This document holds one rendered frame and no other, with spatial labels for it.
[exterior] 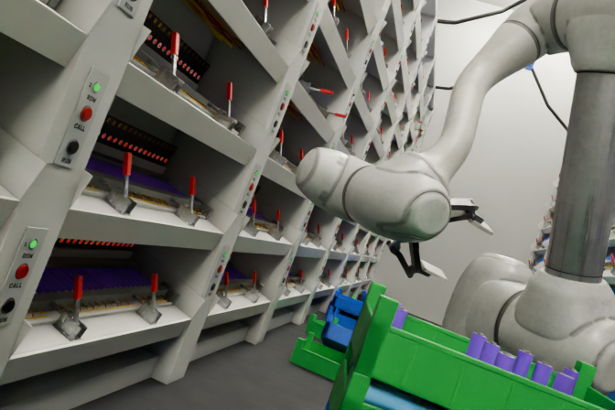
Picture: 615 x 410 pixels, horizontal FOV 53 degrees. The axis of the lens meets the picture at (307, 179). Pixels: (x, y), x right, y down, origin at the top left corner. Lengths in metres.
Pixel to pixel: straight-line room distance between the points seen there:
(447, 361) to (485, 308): 0.68
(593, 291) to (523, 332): 0.15
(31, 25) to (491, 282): 0.99
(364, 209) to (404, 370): 0.36
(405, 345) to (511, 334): 0.65
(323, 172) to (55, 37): 0.48
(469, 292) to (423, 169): 0.48
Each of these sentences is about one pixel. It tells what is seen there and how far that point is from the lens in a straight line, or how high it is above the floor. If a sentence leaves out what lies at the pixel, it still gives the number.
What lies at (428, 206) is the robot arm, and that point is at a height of 0.52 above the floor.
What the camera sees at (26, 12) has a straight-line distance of 0.68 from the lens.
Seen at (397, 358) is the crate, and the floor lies 0.35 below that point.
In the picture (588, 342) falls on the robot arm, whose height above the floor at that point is 0.42.
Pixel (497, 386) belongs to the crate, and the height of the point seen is 0.36.
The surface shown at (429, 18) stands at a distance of 3.68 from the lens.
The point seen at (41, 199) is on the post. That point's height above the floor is 0.36.
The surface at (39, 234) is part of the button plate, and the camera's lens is 0.80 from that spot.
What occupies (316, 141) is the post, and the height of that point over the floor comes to 0.70.
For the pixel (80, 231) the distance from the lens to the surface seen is 0.89.
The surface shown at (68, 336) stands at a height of 0.16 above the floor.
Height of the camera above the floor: 0.44
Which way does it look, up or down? 4 degrees up
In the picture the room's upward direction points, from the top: 21 degrees clockwise
